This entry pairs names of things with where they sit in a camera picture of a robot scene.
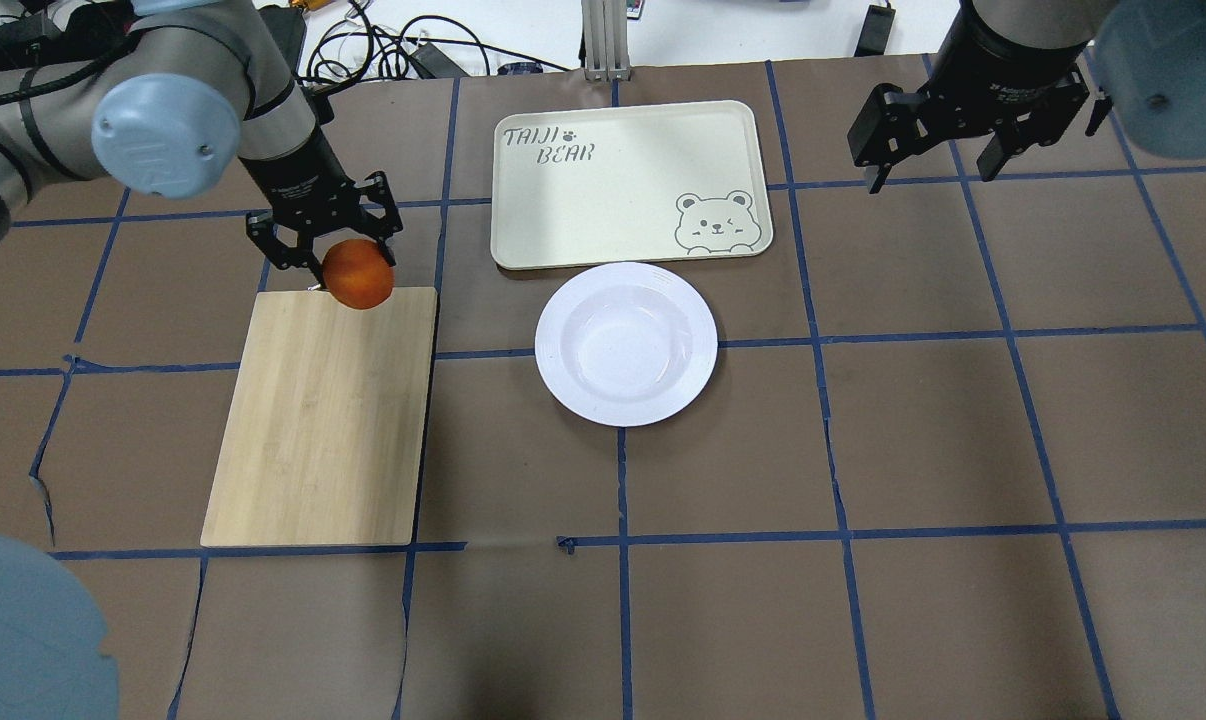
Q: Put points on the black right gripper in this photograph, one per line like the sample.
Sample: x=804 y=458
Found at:
x=1003 y=62

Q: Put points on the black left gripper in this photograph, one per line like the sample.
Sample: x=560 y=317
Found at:
x=291 y=172

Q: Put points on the orange fruit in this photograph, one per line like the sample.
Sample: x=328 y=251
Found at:
x=357 y=275

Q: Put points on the white round plate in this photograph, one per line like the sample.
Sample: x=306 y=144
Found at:
x=626 y=344

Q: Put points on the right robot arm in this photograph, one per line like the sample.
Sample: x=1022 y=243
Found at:
x=1144 y=62

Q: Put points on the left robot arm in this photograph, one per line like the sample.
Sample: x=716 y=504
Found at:
x=192 y=86

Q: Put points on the cream bear tray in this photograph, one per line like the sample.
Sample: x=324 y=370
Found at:
x=646 y=184

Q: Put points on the black power adapter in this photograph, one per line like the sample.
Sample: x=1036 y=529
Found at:
x=876 y=29

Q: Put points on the black computer box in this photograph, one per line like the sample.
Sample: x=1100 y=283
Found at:
x=288 y=28

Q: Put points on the bamboo cutting board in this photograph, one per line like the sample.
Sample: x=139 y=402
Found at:
x=324 y=439

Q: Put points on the aluminium frame post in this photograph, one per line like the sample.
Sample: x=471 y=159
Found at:
x=605 y=41

